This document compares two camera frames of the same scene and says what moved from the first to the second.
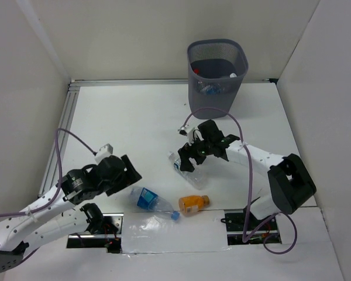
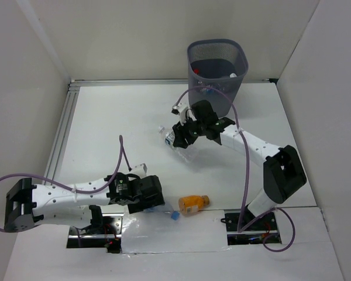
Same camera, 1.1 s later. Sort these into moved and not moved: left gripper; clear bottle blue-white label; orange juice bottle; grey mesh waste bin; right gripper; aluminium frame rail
Moved: right gripper; clear bottle blue-white label; left gripper
Not moved: orange juice bottle; grey mesh waste bin; aluminium frame rail
